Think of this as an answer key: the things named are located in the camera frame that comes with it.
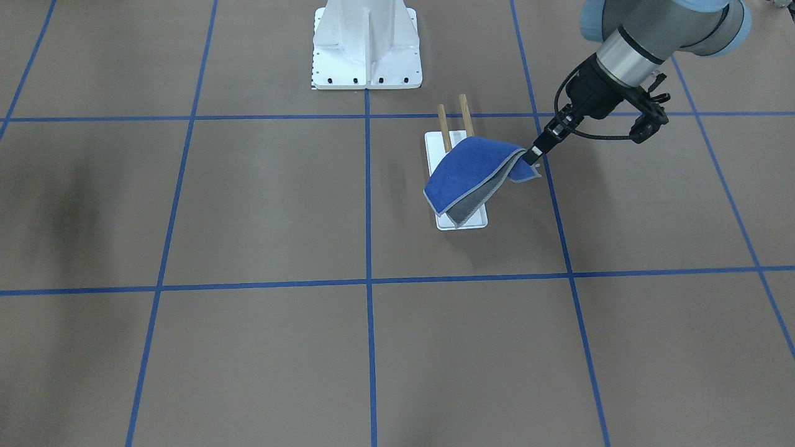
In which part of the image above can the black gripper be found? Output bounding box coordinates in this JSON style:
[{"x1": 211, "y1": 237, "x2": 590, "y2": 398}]
[{"x1": 522, "y1": 53, "x2": 633, "y2": 167}]

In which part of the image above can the blue grey towel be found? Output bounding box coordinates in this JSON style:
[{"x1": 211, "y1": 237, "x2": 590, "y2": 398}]
[{"x1": 424, "y1": 136, "x2": 543, "y2": 229}]

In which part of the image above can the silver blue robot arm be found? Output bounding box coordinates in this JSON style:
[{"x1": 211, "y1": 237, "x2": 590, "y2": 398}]
[{"x1": 523, "y1": 1, "x2": 753, "y2": 164}]

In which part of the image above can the white wooden towel rack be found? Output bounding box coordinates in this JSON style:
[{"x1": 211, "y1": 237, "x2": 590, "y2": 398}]
[{"x1": 423, "y1": 93, "x2": 488, "y2": 231}]

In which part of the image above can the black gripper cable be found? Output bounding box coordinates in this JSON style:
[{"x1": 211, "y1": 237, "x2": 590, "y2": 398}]
[{"x1": 554, "y1": 60, "x2": 640, "y2": 142}]

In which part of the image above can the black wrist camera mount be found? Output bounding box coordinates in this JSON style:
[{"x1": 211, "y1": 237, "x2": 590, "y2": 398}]
[{"x1": 627, "y1": 73, "x2": 672, "y2": 144}]

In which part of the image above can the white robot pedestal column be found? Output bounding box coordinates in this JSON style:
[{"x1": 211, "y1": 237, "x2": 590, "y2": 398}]
[{"x1": 311, "y1": 1, "x2": 423, "y2": 90}]

